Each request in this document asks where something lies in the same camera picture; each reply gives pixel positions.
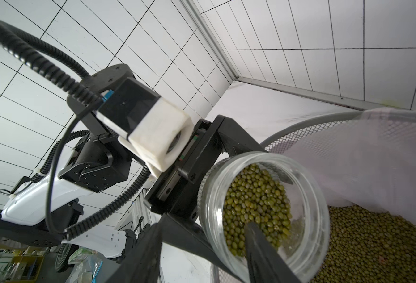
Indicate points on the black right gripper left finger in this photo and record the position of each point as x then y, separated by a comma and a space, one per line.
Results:
142, 264

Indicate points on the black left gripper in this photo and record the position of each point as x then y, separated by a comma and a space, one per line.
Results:
174, 194

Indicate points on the grey mesh waste bin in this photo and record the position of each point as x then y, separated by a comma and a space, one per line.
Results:
364, 246

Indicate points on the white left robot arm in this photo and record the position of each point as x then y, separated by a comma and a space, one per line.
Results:
124, 178

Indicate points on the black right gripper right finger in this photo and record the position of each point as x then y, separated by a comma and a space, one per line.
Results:
264, 263

